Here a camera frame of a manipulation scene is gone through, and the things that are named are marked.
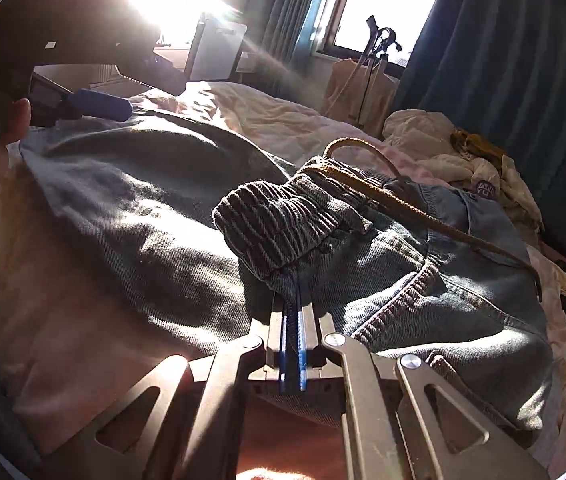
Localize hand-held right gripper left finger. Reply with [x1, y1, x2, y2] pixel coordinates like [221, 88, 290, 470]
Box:
[75, 292, 296, 480]

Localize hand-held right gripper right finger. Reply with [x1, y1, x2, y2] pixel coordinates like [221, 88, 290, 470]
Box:
[296, 294, 550, 480]

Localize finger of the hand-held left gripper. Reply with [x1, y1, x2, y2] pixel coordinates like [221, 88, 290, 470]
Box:
[30, 71, 134, 129]

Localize grey-blue denim pants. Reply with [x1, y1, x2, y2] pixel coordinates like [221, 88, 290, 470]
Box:
[18, 110, 556, 433]

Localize pile of white clothes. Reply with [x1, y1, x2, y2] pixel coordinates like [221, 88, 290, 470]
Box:
[382, 108, 546, 233]

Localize teal curtain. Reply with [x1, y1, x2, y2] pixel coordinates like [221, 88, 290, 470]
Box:
[240, 0, 344, 86]

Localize white garment with purple print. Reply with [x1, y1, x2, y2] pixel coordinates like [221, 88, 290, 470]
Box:
[468, 167, 506, 203]

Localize mustard yellow cloth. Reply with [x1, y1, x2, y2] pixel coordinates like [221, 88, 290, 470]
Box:
[450, 127, 508, 171]

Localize window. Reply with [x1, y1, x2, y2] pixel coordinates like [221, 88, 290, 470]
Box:
[313, 0, 451, 58]

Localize dark blue curtain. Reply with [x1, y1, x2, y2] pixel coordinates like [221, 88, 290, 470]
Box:
[395, 0, 566, 256]

